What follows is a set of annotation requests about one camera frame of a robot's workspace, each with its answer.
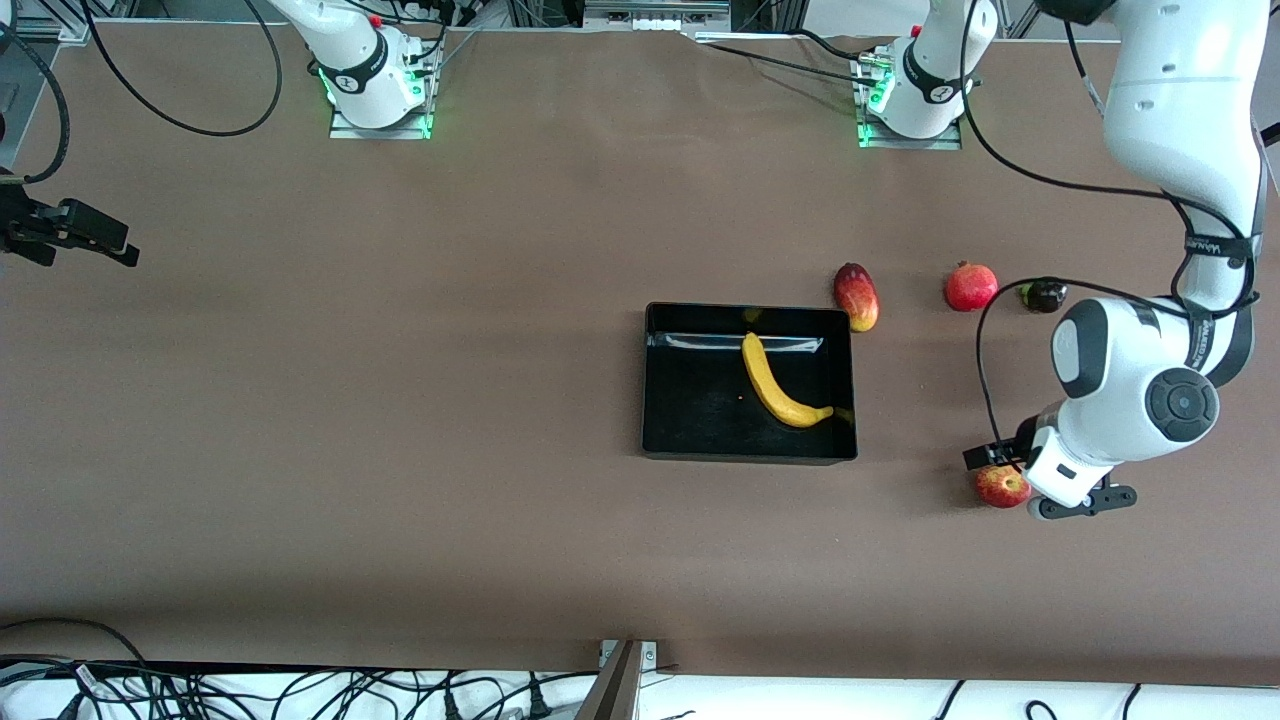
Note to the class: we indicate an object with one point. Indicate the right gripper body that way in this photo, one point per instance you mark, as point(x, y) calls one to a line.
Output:
point(22, 227)

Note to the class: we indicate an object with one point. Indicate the red yellow apple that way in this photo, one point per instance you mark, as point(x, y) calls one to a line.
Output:
point(1000, 487)

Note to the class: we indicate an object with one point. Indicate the yellow banana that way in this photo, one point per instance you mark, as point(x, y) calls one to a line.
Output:
point(766, 382)

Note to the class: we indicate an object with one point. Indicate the black rectangular plastic box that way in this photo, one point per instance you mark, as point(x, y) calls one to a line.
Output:
point(700, 420)

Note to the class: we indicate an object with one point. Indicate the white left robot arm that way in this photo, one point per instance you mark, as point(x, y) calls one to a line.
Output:
point(1180, 120)

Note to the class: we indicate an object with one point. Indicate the dark purple eggplant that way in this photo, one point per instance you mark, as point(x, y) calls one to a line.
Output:
point(1046, 298)

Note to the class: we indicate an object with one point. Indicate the red pomegranate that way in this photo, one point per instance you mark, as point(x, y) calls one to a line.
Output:
point(971, 288)

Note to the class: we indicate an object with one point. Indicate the red yellow mango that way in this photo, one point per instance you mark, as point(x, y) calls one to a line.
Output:
point(857, 297)

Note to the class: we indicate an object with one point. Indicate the brown table cover sheet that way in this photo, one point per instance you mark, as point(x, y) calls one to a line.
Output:
point(400, 400)

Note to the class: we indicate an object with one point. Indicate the white power strip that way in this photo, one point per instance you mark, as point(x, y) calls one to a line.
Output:
point(655, 18)

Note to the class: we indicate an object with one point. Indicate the aluminium frame profile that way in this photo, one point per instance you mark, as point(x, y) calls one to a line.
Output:
point(70, 30)

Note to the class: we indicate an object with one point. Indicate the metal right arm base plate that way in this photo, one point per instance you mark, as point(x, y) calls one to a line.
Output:
point(345, 130)

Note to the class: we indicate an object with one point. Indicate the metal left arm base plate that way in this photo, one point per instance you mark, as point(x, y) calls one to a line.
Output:
point(950, 143)

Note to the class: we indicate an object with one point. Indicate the small metal bracket plate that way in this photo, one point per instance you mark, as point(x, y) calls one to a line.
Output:
point(650, 655)

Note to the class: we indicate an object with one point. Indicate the aluminium post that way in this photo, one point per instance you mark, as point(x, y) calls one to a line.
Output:
point(612, 695)

